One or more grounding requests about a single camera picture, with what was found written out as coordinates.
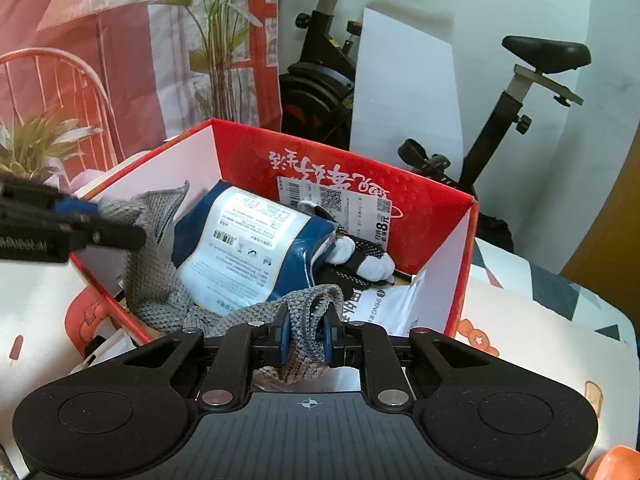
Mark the black white dotted glove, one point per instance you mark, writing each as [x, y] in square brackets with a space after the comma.
[360, 260]

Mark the red strawberry print box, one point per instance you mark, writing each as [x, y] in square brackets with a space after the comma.
[425, 220]

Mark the white plastic packet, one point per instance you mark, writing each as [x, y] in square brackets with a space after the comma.
[385, 310]

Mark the black exercise bike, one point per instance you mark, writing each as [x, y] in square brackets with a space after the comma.
[545, 52]

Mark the blue packet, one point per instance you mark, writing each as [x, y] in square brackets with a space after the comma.
[240, 260]

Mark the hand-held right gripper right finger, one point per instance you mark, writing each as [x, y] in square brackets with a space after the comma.
[326, 341]

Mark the grey knitted cloth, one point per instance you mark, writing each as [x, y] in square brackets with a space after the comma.
[302, 332]
[150, 280]

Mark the orange dish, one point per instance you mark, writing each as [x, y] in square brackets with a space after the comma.
[617, 465]

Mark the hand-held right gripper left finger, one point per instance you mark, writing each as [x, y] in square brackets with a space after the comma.
[284, 341]

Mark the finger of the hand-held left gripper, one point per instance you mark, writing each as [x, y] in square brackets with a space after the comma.
[112, 235]
[75, 208]

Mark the wooden door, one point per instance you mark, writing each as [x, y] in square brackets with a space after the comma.
[615, 230]

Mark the white board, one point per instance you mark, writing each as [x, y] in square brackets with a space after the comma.
[415, 85]

